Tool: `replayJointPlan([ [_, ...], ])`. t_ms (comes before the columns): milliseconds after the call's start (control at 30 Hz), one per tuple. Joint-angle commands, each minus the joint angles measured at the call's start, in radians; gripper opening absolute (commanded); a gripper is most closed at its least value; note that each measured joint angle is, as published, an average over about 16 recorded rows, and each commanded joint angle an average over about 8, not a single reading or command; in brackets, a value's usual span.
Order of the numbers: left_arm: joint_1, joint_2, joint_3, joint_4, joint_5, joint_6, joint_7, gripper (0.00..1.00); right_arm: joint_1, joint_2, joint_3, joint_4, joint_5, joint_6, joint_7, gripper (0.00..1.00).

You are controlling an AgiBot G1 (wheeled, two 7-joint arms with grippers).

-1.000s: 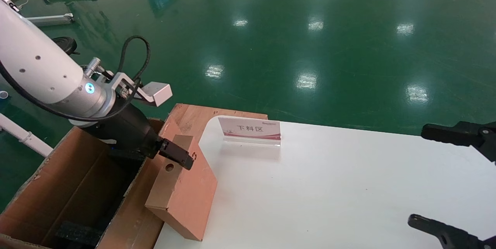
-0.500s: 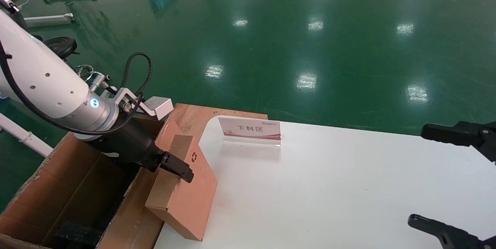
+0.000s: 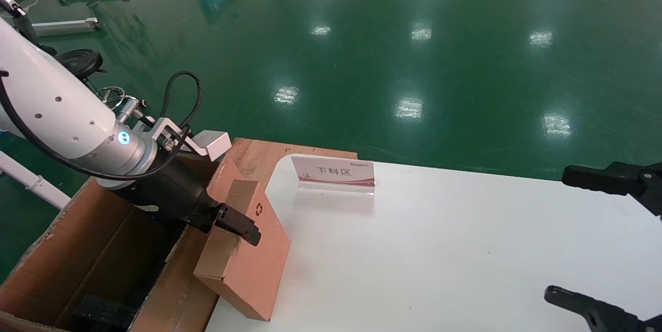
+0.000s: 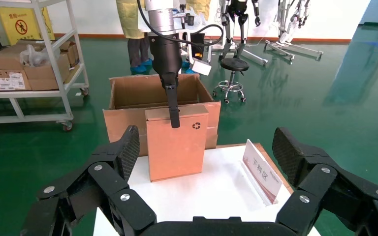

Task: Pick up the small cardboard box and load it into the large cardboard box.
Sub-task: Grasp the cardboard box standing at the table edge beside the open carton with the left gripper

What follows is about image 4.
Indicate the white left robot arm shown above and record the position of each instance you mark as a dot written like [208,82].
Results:
[161,18]

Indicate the yellow warning sign board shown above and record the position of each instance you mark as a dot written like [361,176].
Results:
[11,32]

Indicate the plain cardboard box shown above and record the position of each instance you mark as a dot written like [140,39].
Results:
[70,53]
[44,78]
[4,57]

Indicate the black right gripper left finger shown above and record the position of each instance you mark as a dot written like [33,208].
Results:
[107,182]

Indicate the large open cardboard box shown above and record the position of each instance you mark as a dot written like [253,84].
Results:
[133,94]

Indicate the small cardboard box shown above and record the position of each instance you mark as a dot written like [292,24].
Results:
[176,150]

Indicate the cardboard box with shipping labels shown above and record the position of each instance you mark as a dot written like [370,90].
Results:
[8,79]

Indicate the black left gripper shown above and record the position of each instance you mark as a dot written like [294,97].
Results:
[166,55]

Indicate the clear plastic bag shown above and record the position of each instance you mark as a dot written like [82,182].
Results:
[34,57]

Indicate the black round swivel stool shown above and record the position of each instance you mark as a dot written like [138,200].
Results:
[234,64]

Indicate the person in yellow gown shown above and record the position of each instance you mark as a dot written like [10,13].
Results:
[130,19]

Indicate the black and white humanoid robot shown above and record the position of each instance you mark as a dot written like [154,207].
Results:
[238,6]

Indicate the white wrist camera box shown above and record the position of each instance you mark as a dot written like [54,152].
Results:
[202,67]

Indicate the acrylic sign with red print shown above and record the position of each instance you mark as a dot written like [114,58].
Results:
[262,172]

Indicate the white gantry stand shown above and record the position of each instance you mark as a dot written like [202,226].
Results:
[293,49]

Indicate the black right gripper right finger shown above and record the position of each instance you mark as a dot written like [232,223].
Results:
[319,182]

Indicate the white wheeled shelf cart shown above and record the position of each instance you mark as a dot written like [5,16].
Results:
[29,94]

